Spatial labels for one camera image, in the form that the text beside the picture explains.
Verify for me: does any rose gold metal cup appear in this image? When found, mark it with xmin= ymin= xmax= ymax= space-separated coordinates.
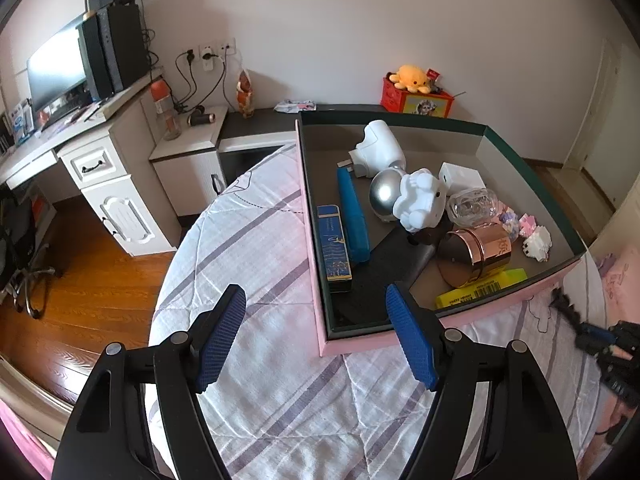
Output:
xmin=436 ymin=223 xmax=512 ymax=288

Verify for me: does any black office chair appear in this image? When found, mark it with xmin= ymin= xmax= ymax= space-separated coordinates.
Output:
xmin=1 ymin=185 xmax=56 ymax=320

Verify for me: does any yellow highlighter tube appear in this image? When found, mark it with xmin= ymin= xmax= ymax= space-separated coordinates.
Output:
xmin=435 ymin=269 xmax=528 ymax=310

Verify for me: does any red cartoon storage box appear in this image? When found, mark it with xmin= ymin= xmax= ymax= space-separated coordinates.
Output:
xmin=381 ymin=77 xmax=454 ymax=118

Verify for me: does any black hair clip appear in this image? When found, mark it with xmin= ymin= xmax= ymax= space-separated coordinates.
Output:
xmin=549 ymin=287 xmax=582 ymax=333

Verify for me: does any white power adapter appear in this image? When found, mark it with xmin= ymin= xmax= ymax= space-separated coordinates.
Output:
xmin=438 ymin=162 xmax=485 ymax=196

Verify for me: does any pink white brick figure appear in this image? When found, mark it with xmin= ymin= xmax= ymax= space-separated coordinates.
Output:
xmin=518 ymin=214 xmax=552 ymax=262

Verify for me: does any blue plastic case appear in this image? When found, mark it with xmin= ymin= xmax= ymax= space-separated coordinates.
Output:
xmin=336 ymin=167 xmax=371 ymax=264

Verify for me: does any clear plastic bottle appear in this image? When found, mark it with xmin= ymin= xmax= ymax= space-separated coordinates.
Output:
xmin=446 ymin=188 xmax=500 ymax=228

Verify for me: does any white plastic cone device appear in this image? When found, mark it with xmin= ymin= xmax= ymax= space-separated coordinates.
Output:
xmin=348 ymin=119 xmax=407 ymax=179

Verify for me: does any orange octopus plush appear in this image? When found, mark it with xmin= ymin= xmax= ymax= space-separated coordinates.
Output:
xmin=388 ymin=64 xmax=432 ymax=94

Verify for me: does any white striped quilt cover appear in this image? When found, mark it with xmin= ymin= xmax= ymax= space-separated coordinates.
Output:
xmin=149 ymin=145 xmax=608 ymax=479

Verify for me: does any orange cap bottle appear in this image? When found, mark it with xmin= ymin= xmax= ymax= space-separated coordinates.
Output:
xmin=150 ymin=78 xmax=181 ymax=141

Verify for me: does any black computer monitor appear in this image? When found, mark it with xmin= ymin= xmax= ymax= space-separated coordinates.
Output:
xmin=27 ymin=15 xmax=86 ymax=114

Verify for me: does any blue gold long box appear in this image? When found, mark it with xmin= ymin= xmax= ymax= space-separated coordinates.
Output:
xmin=317 ymin=205 xmax=352 ymax=283

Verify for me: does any pink green storage box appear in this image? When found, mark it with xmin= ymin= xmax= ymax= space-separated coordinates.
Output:
xmin=296 ymin=110 xmax=586 ymax=356

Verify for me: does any black computer tower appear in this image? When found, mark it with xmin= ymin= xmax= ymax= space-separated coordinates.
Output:
xmin=77 ymin=4 xmax=150 ymax=102

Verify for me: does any pink donut brick model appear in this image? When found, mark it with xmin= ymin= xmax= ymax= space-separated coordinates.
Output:
xmin=498 ymin=207 xmax=521 ymax=240

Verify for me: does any white desk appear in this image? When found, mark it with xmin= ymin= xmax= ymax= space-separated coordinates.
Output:
xmin=1 ymin=70 xmax=181 ymax=257

